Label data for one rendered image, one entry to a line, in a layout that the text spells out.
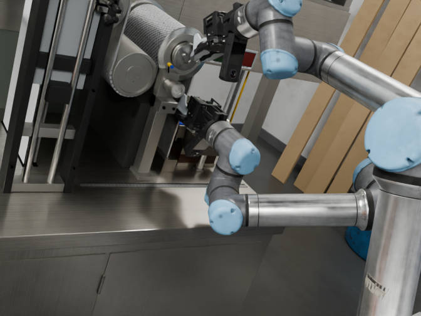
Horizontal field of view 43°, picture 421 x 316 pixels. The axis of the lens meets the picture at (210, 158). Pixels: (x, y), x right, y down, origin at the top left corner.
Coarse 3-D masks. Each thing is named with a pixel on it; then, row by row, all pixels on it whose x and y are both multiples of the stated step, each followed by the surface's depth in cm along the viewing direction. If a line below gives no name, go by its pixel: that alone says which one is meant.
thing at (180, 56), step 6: (180, 42) 137; (186, 42) 137; (174, 48) 137; (180, 48) 136; (186, 48) 137; (192, 48) 138; (174, 54) 136; (180, 54) 137; (186, 54) 138; (174, 60) 137; (180, 60) 138; (186, 60) 139; (180, 66) 139; (186, 66) 140; (192, 66) 141
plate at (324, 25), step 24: (0, 0) 142; (24, 0) 145; (168, 0) 167; (192, 0) 171; (216, 0) 175; (240, 0) 180; (0, 24) 145; (192, 24) 176; (312, 24) 202; (336, 24) 208
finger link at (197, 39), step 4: (196, 36) 135; (196, 40) 135; (200, 40) 133; (204, 40) 132; (196, 44) 134; (192, 52) 135; (200, 52) 132; (204, 52) 132; (208, 52) 132; (192, 56) 135; (196, 56) 134; (200, 56) 135; (196, 60) 137
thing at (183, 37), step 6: (180, 36) 136; (186, 36) 137; (192, 36) 138; (174, 42) 136; (192, 42) 139; (168, 48) 136; (168, 54) 137; (168, 60) 138; (174, 66) 140; (180, 72) 142; (186, 72) 143
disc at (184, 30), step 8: (176, 32) 135; (184, 32) 137; (192, 32) 138; (200, 32) 139; (168, 40) 135; (160, 48) 136; (160, 56) 137; (160, 64) 138; (200, 64) 144; (192, 72) 144
